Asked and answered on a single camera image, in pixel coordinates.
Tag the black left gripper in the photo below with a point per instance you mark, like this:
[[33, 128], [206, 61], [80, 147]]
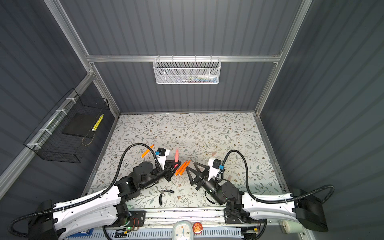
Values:
[[168, 171]]

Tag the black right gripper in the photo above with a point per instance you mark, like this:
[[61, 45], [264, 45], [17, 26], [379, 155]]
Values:
[[199, 173]]

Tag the pink marker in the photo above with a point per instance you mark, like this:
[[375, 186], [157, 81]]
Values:
[[176, 158]]

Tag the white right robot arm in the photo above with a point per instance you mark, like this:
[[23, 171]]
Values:
[[299, 207]]

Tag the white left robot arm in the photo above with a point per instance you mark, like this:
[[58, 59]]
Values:
[[103, 208]]

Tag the lone orange marker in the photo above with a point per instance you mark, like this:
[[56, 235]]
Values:
[[147, 151]]

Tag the red round button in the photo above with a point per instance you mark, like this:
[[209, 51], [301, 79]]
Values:
[[197, 228]]

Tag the white analog clock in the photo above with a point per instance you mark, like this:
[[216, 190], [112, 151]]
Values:
[[182, 230]]

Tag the yellow marker in basket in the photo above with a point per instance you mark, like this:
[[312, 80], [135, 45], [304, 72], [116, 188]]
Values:
[[98, 122]]

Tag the black flat pad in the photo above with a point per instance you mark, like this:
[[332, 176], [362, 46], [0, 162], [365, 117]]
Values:
[[80, 126]]

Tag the white tape roll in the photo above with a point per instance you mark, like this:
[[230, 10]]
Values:
[[289, 227]]

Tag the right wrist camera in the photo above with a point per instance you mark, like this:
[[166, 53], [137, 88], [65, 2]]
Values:
[[216, 168]]

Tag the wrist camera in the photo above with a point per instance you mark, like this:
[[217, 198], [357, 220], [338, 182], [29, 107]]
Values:
[[161, 155], [216, 168]]

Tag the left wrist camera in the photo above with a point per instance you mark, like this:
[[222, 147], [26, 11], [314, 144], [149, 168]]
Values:
[[161, 155]]

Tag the black handled pliers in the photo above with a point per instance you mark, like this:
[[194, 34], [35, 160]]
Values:
[[163, 193]]

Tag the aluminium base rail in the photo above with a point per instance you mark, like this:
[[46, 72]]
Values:
[[208, 216]]

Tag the white wire mesh basket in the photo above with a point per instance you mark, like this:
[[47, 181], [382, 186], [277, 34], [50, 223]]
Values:
[[187, 72]]

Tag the black wire wall basket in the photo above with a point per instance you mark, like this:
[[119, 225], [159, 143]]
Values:
[[50, 144]]

